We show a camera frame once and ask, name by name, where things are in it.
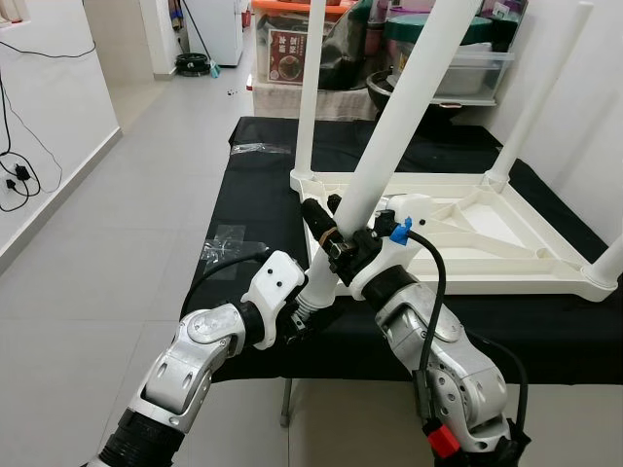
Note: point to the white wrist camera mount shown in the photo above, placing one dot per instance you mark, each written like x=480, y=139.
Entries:
x=277, y=277
x=409, y=209

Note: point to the black bag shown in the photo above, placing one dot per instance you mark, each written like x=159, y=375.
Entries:
x=346, y=53

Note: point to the black tablecloth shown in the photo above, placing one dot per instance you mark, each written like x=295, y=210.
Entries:
x=545, y=331

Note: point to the black round bowl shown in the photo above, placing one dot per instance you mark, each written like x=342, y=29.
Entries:
x=453, y=105

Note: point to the clear plastic storage box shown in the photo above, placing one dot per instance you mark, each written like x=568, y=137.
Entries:
x=477, y=73

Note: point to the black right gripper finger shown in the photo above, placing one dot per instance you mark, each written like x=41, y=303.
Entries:
x=380, y=219
x=316, y=222

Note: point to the blue cleaning tool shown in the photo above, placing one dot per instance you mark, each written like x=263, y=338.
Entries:
x=212, y=68

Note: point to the green round lid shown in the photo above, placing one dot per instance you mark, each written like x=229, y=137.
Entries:
x=404, y=27

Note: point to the beige woven bench cover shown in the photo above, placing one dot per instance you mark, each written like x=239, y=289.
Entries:
x=273, y=102

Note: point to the white refrigerator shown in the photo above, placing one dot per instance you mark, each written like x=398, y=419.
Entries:
x=222, y=29

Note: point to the clear tape cross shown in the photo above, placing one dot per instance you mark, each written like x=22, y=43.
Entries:
x=222, y=243

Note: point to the black floor cleaning device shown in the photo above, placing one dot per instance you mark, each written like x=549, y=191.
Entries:
x=195, y=65

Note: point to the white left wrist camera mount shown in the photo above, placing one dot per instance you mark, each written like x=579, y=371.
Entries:
x=277, y=277

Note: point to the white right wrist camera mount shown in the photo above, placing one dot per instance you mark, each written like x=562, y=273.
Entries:
x=409, y=209

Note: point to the red picture box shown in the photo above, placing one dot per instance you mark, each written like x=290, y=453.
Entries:
x=282, y=53

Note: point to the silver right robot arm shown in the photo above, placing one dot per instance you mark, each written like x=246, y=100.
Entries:
x=448, y=370

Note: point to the white plastic table top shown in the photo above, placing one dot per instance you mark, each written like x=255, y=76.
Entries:
x=487, y=224

